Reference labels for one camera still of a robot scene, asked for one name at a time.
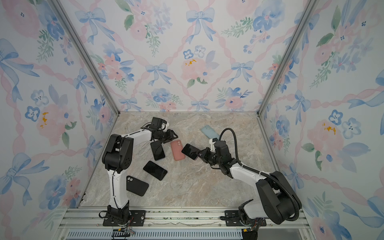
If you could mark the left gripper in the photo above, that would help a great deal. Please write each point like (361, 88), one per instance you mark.
(170, 136)

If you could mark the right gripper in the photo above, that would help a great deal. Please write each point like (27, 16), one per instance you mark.
(204, 157)

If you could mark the purple-edged black phone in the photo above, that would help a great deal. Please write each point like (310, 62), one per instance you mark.
(191, 151)

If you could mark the pink phone case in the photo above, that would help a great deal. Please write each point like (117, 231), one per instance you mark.
(177, 148)

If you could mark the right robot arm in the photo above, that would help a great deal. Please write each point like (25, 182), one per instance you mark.
(278, 201)

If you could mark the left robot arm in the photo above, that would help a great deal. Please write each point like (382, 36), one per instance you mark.
(118, 157)

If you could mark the blue-edged black phone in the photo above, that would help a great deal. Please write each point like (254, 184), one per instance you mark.
(157, 150)

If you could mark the mint green phone case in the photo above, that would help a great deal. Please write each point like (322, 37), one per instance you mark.
(210, 132)

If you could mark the white-edged black phone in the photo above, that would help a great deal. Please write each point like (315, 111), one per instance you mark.
(155, 170)

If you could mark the black phone case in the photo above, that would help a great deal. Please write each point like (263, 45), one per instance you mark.
(136, 186)

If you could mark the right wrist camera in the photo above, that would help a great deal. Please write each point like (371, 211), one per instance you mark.
(216, 145)

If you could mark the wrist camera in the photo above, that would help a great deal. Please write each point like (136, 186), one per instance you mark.
(216, 145)
(159, 124)

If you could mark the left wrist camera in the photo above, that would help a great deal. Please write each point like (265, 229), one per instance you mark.
(159, 124)

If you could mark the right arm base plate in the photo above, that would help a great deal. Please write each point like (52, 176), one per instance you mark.
(239, 219)

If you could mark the aluminium front rail frame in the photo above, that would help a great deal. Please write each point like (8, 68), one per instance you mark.
(166, 223)

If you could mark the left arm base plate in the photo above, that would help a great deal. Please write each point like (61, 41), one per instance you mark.
(133, 218)

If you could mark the left corner aluminium post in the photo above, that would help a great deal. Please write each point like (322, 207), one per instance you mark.
(81, 49)

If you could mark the corner aluminium post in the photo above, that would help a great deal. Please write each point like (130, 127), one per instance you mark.
(81, 49)
(291, 47)

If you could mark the right corner aluminium post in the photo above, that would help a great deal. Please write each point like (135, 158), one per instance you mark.
(291, 47)

